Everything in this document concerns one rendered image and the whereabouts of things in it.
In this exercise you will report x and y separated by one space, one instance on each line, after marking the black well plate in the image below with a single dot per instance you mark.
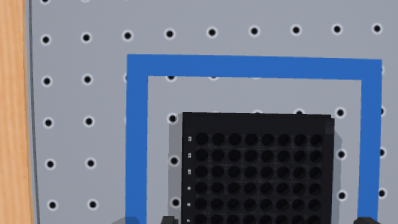
270 191

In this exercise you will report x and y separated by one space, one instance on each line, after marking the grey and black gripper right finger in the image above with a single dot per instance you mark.
365 220

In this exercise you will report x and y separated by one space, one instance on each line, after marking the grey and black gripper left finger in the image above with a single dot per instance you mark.
169 220

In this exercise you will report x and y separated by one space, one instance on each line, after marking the blue tape outline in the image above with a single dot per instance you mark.
140 66

